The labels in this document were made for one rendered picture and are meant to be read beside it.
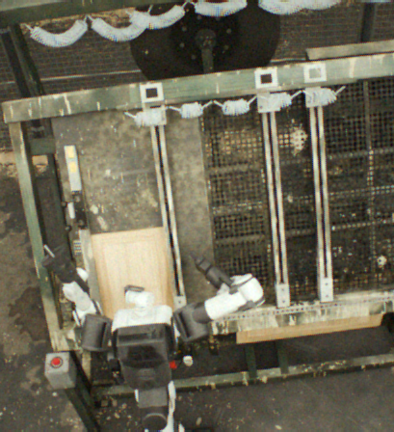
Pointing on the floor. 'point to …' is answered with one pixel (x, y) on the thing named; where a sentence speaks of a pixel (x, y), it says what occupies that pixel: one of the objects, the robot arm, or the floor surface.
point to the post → (82, 409)
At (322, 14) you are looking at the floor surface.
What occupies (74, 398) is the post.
